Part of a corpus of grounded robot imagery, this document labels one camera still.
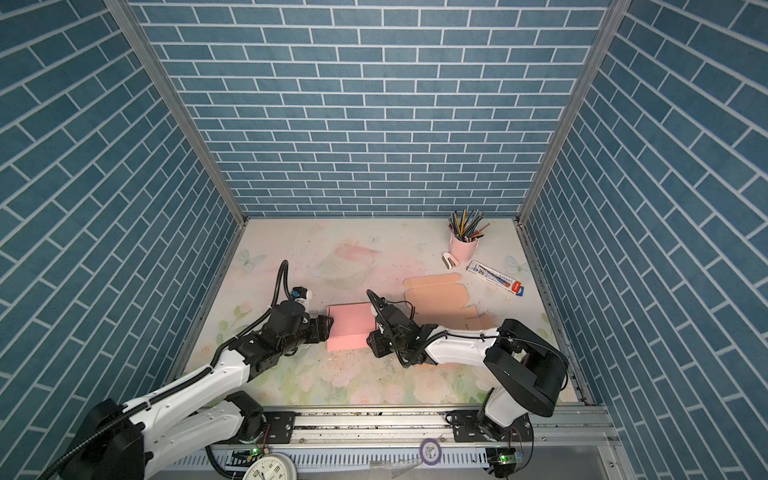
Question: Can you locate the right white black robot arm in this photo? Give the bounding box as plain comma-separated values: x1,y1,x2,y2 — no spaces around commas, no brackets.
367,294,569,440

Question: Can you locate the pink paper box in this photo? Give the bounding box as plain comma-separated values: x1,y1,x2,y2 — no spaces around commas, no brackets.
326,303,377,352

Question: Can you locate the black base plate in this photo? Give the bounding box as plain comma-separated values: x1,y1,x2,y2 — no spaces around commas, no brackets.
444,409,534,443
237,411,296,445

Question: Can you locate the white round clock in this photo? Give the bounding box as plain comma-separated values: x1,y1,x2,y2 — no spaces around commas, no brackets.
243,453,298,480

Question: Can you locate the orange paper box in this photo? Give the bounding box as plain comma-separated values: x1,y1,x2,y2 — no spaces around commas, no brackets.
404,273,496,367

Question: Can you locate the white toothpaste tube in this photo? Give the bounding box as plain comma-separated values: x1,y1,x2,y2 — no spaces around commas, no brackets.
466,260,524,297

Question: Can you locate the pink pencil cup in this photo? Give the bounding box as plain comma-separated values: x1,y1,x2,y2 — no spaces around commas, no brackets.
448,235,480,264

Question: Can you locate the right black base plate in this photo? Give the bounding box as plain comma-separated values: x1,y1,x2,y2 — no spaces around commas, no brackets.
444,409,534,443

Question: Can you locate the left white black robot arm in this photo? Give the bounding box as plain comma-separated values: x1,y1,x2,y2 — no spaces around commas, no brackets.
40,300,334,479

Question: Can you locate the aluminium mounting rail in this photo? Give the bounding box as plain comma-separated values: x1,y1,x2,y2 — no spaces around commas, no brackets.
122,405,619,451

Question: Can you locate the coloured pencils bundle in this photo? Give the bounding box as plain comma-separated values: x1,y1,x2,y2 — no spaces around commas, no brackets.
448,210,490,243

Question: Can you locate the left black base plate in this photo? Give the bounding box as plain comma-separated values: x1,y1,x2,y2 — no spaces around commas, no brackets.
237,411,296,445

